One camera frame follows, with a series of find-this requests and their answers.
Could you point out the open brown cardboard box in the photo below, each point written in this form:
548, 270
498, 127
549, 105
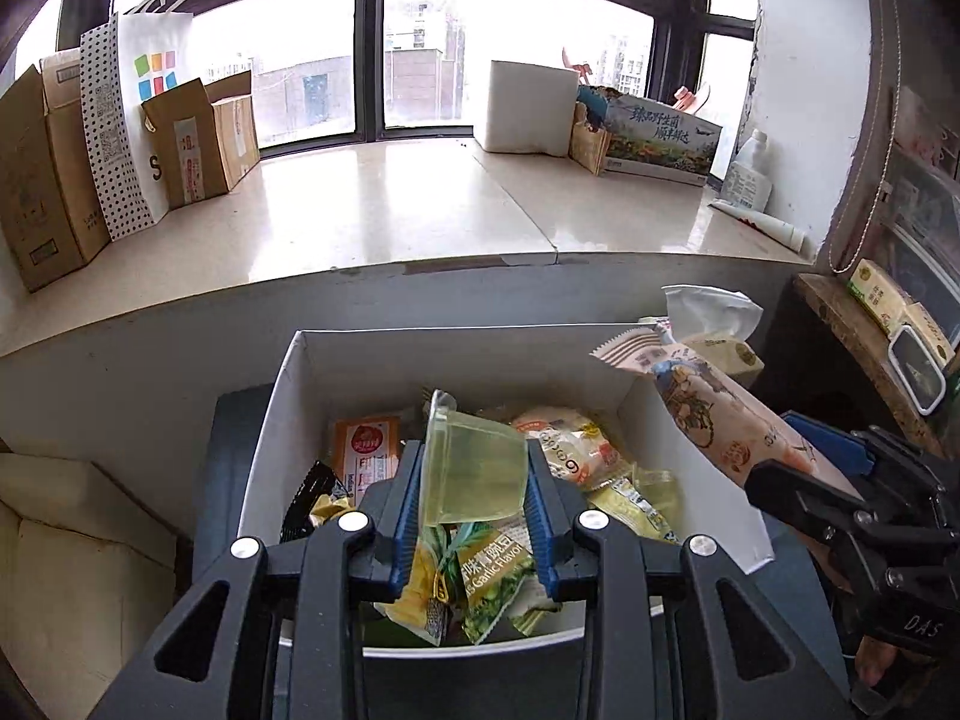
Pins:
204, 136

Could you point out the white plastic bottle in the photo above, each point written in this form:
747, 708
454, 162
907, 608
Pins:
747, 182

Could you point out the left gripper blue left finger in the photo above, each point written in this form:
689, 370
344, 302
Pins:
402, 525

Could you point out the beige tissue pack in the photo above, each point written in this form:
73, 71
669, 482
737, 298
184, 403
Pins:
717, 324

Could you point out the yellow jelly cup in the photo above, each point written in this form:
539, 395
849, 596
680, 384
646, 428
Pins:
473, 469

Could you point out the clear bag orange bread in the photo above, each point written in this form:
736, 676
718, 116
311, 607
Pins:
574, 446

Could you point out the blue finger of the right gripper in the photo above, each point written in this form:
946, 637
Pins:
845, 451

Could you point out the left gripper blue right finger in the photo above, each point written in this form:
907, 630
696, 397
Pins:
545, 520

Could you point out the orange snack pack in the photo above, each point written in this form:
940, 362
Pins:
365, 452

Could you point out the white cardboard storage box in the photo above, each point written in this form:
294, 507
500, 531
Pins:
348, 406

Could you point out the long beige illustrated snack pack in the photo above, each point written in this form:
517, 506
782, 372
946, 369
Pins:
729, 426

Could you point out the green yellow carton on shelf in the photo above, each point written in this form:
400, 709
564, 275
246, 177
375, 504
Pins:
892, 307

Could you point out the white tube on sill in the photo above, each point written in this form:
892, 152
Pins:
783, 233

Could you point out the cream sofa cushion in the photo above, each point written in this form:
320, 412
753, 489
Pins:
87, 575

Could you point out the dark green pea snack bag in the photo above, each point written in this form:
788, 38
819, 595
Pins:
466, 579

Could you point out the illustrated landscape gift box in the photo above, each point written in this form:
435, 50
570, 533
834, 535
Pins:
616, 132

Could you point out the yellow snack packet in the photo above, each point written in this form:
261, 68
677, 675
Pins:
646, 501

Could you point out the tall brown cardboard box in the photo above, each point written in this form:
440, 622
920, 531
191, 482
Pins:
51, 216

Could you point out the white framed device on shelf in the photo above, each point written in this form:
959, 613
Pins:
919, 373

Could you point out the white polka dot paper bag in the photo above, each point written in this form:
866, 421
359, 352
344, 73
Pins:
124, 63

